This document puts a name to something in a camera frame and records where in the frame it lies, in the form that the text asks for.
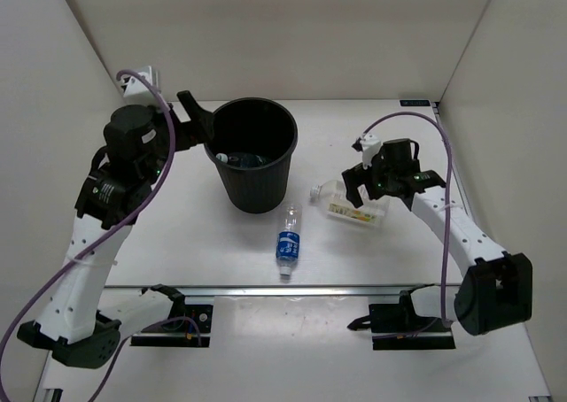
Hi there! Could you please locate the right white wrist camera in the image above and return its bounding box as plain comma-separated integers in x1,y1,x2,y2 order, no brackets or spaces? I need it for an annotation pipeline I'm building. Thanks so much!
352,133,382,169

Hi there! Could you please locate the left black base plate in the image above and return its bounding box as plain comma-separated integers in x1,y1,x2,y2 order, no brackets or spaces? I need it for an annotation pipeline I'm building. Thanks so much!
129,297,214,349

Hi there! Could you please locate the black plastic waste bin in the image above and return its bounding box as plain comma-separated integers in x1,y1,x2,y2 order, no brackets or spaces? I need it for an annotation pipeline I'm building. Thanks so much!
205,97,299,214

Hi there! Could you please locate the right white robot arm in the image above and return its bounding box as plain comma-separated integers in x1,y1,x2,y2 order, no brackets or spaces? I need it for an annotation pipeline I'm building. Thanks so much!
342,135,532,336

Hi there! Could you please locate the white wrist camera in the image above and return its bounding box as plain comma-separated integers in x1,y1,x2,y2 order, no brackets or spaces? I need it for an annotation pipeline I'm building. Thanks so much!
119,66,160,105
352,133,382,169

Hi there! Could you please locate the right blue table sticker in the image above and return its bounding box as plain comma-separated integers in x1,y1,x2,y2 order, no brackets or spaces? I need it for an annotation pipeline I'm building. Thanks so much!
400,99,431,107

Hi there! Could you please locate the green label water bottle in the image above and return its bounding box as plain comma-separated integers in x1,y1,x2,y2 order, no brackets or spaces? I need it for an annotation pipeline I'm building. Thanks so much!
215,152,272,168

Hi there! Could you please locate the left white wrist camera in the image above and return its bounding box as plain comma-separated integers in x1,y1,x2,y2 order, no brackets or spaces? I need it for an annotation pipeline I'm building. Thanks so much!
119,66,160,105

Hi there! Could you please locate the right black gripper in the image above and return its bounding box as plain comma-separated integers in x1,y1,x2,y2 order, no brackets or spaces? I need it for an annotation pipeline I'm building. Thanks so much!
344,151,398,209

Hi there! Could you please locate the aluminium rail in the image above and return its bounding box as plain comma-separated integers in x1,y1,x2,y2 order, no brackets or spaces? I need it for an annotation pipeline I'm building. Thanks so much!
170,282,416,298

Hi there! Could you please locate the large clear juice bottle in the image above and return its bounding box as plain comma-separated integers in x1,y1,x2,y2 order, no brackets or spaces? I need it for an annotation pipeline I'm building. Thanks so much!
309,180,390,228

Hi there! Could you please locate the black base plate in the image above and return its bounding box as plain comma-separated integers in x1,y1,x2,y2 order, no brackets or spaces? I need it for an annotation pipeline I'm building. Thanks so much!
129,297,214,349
347,302,456,351

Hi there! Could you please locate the blue label water bottle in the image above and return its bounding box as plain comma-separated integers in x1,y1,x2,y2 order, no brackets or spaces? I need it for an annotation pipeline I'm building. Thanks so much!
276,203,302,282

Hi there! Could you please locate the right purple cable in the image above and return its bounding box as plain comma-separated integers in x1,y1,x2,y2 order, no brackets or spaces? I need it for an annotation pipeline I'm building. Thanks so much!
361,112,455,326

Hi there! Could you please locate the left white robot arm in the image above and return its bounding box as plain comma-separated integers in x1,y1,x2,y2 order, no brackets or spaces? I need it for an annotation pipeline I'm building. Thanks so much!
17,91,214,369

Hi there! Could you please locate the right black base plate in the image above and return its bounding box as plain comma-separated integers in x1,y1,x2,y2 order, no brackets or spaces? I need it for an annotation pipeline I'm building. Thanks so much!
347,302,456,351

